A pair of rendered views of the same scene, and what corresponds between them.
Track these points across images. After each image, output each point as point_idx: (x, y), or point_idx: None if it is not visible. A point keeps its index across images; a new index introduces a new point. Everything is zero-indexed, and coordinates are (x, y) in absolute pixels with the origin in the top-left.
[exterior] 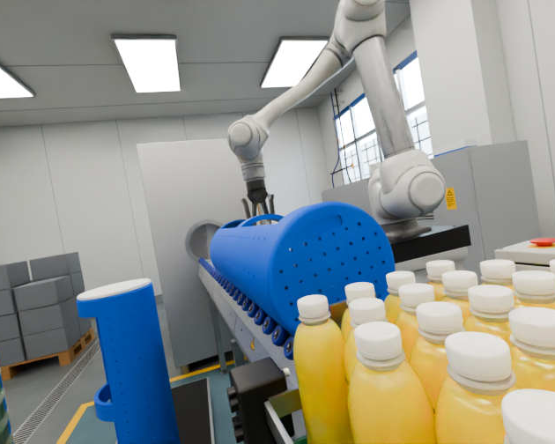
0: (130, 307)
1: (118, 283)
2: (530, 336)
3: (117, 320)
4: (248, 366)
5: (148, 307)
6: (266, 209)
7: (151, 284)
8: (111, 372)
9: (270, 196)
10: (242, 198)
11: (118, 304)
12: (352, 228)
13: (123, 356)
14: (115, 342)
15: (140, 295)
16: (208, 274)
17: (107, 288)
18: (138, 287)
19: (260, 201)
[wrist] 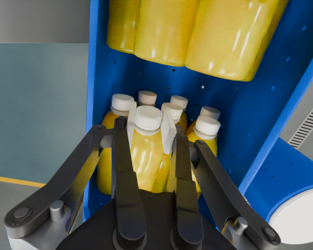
0: (300, 171)
1: (295, 240)
2: None
3: (307, 162)
4: None
5: (272, 174)
6: (121, 155)
7: (273, 205)
8: (280, 138)
9: (46, 228)
10: (275, 249)
11: None
12: None
13: (278, 141)
14: (293, 150)
15: (293, 183)
16: None
17: None
18: (302, 192)
19: (148, 199)
